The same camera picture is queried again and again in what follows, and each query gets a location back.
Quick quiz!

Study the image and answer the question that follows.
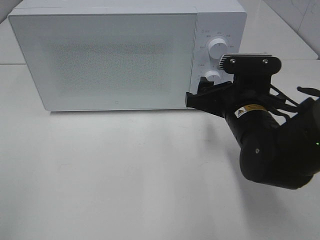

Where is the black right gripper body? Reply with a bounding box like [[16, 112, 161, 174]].
[[212, 75, 273, 120]]

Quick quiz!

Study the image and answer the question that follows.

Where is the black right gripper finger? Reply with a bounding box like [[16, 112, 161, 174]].
[[197, 76, 215, 94], [185, 81, 233, 112]]

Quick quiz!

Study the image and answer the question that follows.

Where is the white microwave knob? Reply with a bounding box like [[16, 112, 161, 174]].
[[207, 36, 228, 60], [204, 70, 222, 83]]

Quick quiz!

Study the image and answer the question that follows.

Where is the white microwave door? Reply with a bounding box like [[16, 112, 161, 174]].
[[9, 14, 197, 112]]

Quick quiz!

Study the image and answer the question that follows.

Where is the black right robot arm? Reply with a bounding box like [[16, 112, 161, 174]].
[[185, 76, 320, 190]]

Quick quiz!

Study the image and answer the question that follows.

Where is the white microwave oven body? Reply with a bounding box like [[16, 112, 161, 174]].
[[8, 0, 247, 94]]

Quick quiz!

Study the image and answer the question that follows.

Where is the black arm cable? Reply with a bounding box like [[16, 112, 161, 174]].
[[268, 83, 320, 121]]

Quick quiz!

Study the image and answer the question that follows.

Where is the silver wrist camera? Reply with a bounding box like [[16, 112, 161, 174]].
[[218, 53, 282, 75]]

